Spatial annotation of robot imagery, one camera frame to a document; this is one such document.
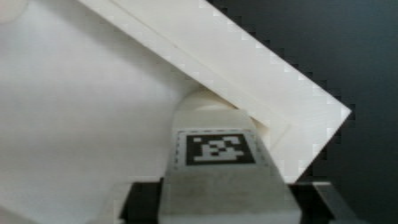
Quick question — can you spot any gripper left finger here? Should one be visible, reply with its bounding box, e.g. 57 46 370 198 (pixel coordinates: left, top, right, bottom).
86 183 132 224

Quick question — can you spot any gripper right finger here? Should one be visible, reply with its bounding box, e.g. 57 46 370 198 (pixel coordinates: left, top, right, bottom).
313 182 370 224

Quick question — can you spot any white table leg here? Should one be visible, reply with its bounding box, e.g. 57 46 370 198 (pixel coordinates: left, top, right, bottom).
159 90 303 224

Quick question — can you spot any white square tabletop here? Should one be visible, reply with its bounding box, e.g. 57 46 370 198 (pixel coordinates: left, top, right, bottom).
0 0 351 224

